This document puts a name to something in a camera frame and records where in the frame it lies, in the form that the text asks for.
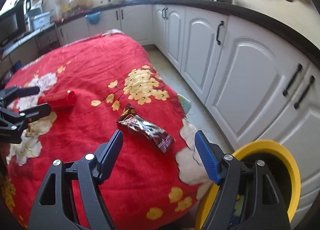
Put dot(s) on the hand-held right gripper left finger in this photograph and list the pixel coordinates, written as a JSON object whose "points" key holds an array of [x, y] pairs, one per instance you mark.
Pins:
{"points": [[111, 152]]}

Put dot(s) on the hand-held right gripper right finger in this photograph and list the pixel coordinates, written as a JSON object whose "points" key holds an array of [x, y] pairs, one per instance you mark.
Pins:
{"points": [[206, 157]]}

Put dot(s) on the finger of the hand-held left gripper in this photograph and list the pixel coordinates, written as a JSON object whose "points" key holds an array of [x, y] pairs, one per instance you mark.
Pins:
{"points": [[20, 92], [32, 113]]}

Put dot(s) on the red cylindrical can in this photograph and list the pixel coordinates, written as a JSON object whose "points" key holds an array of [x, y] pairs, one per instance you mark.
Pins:
{"points": [[57, 100]]}

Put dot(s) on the dark red snack packet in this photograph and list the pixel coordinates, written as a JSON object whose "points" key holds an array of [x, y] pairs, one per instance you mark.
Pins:
{"points": [[145, 127]]}

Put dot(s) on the yellow rimmed trash bin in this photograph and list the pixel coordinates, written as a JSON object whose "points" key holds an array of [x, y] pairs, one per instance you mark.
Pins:
{"points": [[270, 145]]}

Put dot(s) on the pale floor cloth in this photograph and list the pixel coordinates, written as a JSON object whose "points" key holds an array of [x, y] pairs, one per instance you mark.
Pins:
{"points": [[185, 105]]}

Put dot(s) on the black microwave oven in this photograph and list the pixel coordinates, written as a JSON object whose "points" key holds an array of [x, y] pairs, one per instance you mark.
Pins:
{"points": [[11, 22]]}

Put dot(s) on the pale blue storage box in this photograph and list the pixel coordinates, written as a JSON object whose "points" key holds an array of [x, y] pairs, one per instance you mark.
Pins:
{"points": [[38, 21]]}

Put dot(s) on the red floral blanket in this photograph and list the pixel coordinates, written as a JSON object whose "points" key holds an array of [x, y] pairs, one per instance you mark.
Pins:
{"points": [[100, 69]]}

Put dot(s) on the white lower cabinets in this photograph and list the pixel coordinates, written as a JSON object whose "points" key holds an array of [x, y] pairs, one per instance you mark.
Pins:
{"points": [[250, 69]]}

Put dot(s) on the cluster of small jars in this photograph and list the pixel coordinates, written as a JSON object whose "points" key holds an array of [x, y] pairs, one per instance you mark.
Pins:
{"points": [[70, 4]]}

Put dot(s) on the blue plastic basin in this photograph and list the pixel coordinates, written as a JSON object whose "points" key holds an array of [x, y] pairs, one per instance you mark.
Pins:
{"points": [[93, 18]]}

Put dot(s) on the black kitchen countertop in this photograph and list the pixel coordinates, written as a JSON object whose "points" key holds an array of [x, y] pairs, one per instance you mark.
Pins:
{"points": [[250, 9]]}

